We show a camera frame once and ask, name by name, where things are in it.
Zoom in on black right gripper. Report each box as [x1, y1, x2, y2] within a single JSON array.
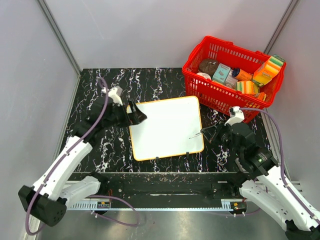
[[201, 118, 243, 157]]

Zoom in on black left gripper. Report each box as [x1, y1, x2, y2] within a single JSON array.
[[104, 99, 148, 130]]

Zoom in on white marker black cap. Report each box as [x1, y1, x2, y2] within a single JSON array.
[[189, 132, 202, 139]]

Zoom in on white board yellow frame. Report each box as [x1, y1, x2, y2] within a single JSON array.
[[129, 95, 205, 162]]

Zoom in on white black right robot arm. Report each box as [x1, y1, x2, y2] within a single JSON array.
[[200, 122, 320, 240]]

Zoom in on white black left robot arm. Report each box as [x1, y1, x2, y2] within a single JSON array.
[[18, 96, 148, 227]]

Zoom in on pink white packet in basket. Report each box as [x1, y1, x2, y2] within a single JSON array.
[[224, 76, 238, 90]]

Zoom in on white round lid container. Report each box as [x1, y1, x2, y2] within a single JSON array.
[[197, 72, 212, 80]]

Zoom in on striped orange sponge pack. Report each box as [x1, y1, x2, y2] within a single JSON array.
[[235, 80, 260, 95]]

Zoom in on teal small carton box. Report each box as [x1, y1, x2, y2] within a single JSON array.
[[212, 63, 231, 84]]

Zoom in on orange packet in basket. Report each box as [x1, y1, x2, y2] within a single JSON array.
[[253, 92, 267, 102]]

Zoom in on orange bottle blue cap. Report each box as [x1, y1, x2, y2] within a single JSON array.
[[231, 68, 253, 81]]

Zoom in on brown round bread pack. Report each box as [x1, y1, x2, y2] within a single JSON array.
[[198, 58, 220, 77]]

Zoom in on yellow green sponge pack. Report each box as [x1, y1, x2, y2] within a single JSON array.
[[252, 54, 286, 87]]

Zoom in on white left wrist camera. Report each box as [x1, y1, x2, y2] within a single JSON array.
[[108, 86, 123, 106]]

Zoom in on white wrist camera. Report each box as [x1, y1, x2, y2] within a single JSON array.
[[224, 106, 245, 126], [108, 86, 123, 106]]

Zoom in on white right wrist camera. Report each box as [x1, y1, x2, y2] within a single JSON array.
[[224, 106, 245, 126]]

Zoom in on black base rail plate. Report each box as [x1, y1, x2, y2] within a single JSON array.
[[67, 171, 258, 203]]

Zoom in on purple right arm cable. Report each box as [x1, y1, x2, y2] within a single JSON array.
[[207, 107, 320, 226]]

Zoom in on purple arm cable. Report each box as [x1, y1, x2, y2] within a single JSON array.
[[24, 76, 140, 236], [207, 107, 320, 226]]

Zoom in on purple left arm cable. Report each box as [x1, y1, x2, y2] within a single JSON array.
[[24, 76, 140, 236]]

